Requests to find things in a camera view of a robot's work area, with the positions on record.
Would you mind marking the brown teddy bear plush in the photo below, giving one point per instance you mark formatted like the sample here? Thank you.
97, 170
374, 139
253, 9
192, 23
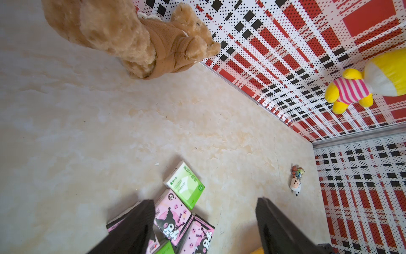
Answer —
147, 46

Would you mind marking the fox figure keychain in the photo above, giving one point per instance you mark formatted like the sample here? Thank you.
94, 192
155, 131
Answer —
297, 172

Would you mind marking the yellow plastic storage tray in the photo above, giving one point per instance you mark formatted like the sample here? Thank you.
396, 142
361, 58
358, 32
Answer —
258, 251

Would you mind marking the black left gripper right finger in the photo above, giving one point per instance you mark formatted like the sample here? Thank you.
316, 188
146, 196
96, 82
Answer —
280, 236

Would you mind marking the white black cow plush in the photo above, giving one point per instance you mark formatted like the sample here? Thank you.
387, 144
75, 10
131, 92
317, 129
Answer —
295, 186

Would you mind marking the yellow frog plush striped shirt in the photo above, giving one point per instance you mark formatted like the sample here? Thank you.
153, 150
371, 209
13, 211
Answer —
384, 75

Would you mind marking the pink cartoon tissue pack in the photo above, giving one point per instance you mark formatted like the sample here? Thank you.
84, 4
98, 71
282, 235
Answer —
198, 237
153, 244
172, 217

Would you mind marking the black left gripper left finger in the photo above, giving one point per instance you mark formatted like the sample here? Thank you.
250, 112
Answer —
132, 235

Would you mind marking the green pocket tissue pack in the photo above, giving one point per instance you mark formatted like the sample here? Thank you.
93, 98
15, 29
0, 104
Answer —
165, 248

